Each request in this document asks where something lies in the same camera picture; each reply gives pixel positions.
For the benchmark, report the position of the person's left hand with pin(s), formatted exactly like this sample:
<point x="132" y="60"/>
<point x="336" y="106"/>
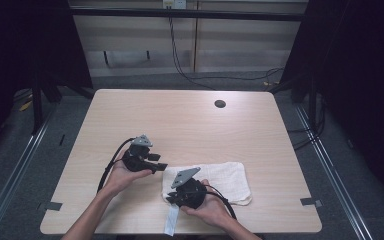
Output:
<point x="121" y="180"/>

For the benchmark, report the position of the grey tape piece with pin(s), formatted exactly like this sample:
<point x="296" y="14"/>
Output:
<point x="310" y="202"/>
<point x="54" y="206"/>

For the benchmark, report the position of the black horizontal frame bar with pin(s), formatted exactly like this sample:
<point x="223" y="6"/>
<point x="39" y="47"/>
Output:
<point x="186" y="14"/>

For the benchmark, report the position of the white towel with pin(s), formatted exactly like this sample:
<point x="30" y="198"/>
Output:
<point x="223" y="180"/>

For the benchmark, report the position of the black metal stand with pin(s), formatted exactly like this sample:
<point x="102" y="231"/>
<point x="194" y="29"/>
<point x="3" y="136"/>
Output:
<point x="37" y="106"/>

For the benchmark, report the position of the person's right hand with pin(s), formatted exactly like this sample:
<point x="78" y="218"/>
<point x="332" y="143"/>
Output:
<point x="210" y="208"/>

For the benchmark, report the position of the black curtain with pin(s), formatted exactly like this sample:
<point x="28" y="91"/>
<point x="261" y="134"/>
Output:
<point x="20" y="50"/>
<point x="363" y="83"/>

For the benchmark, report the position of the metal floor rail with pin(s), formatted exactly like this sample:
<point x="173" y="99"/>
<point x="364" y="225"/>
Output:
<point x="13" y="166"/>
<point x="333" y="170"/>

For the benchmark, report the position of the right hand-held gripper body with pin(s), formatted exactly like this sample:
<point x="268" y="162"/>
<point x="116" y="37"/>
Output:
<point x="188" y="191"/>

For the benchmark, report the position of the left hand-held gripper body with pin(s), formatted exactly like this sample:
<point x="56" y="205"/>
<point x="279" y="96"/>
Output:
<point x="137" y="156"/>

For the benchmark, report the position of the white paper tag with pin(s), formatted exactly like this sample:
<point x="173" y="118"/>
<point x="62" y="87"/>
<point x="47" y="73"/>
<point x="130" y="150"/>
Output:
<point x="171" y="220"/>

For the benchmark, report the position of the white wall socket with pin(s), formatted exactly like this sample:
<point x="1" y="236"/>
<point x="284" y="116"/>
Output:
<point x="174" y="3"/>

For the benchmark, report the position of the yellow floor item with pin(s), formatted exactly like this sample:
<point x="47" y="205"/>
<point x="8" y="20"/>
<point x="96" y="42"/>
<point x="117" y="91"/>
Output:
<point x="25" y="106"/>

